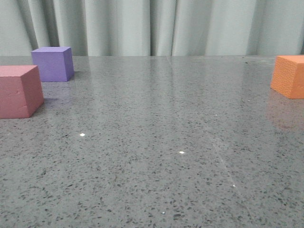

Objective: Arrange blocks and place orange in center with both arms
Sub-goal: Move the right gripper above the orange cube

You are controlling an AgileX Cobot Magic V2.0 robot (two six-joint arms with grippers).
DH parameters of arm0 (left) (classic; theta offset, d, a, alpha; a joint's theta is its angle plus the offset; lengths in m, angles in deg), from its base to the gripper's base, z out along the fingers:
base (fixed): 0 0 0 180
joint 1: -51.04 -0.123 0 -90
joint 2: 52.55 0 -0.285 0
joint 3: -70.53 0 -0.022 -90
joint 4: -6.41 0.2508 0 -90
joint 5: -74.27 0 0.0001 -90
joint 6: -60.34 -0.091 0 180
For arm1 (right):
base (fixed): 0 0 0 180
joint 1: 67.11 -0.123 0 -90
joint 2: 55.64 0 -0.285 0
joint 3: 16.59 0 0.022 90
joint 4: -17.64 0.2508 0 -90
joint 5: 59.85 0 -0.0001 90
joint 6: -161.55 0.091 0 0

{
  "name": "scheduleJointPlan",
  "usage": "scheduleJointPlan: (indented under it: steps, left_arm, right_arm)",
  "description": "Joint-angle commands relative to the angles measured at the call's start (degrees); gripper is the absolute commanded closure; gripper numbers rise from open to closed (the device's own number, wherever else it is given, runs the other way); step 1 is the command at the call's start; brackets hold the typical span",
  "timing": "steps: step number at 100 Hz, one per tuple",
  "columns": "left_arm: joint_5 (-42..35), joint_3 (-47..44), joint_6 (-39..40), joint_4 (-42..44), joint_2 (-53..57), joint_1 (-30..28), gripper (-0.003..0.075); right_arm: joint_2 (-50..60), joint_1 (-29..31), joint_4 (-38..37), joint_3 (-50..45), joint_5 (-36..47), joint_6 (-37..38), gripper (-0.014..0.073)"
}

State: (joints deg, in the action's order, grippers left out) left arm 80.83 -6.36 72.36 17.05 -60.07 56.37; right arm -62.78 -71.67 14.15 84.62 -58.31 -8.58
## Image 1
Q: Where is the pale green curtain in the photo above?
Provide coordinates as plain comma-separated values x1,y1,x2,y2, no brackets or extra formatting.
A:
0,0,304,56

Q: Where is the purple foam cube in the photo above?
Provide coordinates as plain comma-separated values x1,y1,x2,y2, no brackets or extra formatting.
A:
31,47,74,82

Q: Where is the pink foam cube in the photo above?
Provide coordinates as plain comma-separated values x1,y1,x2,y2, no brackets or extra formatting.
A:
0,65,44,119

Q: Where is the orange foam cube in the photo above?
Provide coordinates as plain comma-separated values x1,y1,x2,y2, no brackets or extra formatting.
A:
270,55,304,99

